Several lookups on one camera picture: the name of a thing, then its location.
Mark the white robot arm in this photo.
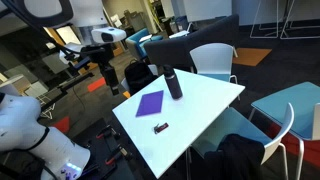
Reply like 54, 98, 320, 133
0, 93, 90, 180

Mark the dark purple water bottle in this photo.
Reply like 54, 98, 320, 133
165, 73, 183, 100

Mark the black backpack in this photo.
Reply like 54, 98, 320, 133
124, 60, 158, 95

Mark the red key fob with keys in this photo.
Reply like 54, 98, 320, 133
153, 123, 168, 134

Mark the dark grey sofa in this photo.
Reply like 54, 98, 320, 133
144, 14, 239, 71

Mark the teal armchair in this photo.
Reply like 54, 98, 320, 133
125, 28, 163, 60

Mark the white chair behind table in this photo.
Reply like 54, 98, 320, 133
188, 42, 241, 101

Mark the white chair with teal seat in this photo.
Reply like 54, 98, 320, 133
192, 103, 294, 180

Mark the orange floor mat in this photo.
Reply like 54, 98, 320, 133
233, 48, 271, 66

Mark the black jacket on chair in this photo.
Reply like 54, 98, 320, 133
193, 134, 265, 180

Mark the teal side table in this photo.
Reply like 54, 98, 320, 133
251, 82, 320, 141

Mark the white chair at right edge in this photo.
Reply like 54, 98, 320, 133
294, 102, 320, 180

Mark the white camera on stand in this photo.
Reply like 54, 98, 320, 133
91, 27, 126, 43

